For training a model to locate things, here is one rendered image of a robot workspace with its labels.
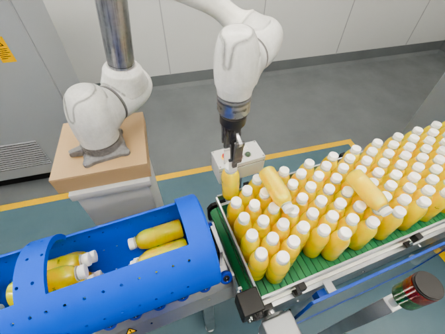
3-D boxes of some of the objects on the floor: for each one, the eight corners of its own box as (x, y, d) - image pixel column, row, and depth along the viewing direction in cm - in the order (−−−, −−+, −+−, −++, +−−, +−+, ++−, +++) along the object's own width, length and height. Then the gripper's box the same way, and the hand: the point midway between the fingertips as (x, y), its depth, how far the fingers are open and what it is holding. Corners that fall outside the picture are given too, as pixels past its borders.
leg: (204, 323, 162) (198, 296, 114) (212, 319, 163) (210, 291, 115) (206, 333, 158) (202, 310, 110) (216, 329, 160) (214, 305, 112)
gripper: (210, 96, 75) (211, 153, 93) (232, 133, 65) (228, 189, 83) (234, 91, 76) (231, 148, 94) (259, 126, 66) (249, 182, 84)
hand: (230, 160), depth 86 cm, fingers closed on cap, 4 cm apart
